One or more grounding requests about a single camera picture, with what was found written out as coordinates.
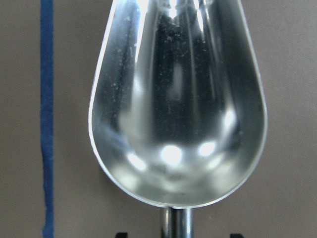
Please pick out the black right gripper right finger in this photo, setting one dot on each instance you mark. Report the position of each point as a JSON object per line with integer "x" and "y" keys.
{"x": 236, "y": 235}

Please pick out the metal ice scoop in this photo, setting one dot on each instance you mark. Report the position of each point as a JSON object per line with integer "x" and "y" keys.
{"x": 177, "y": 117}

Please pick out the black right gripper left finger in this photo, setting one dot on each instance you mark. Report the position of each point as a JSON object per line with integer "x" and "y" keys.
{"x": 121, "y": 235}

